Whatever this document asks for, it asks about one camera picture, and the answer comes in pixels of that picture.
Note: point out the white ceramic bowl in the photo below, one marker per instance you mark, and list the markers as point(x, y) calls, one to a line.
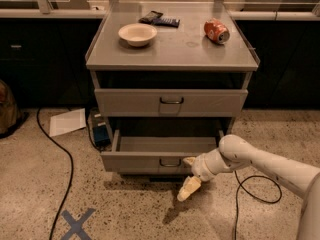
point(138, 34)

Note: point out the orange soda can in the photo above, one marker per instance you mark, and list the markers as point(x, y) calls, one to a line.
point(216, 31)

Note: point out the grey metal drawer cabinet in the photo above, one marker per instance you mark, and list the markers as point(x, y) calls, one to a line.
point(177, 58)

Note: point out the white paper sheet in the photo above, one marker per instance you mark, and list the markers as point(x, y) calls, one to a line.
point(67, 122)

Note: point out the blue snack packet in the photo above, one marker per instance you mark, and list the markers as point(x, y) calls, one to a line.
point(168, 22)

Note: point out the grey drawer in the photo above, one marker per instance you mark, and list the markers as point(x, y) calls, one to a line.
point(154, 155)
point(170, 102)

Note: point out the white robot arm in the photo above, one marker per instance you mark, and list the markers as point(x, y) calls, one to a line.
point(234, 153)

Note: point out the dark counter cabinets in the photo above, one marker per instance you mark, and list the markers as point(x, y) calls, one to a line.
point(43, 60)

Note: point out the blue tape cross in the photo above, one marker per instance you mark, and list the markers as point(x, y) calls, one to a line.
point(76, 226)

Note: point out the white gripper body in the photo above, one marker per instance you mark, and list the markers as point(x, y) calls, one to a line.
point(201, 168)

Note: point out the brown bag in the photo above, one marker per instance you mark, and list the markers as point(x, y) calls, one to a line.
point(11, 117)

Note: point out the dark snack bag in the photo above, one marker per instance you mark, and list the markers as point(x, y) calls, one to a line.
point(150, 17)

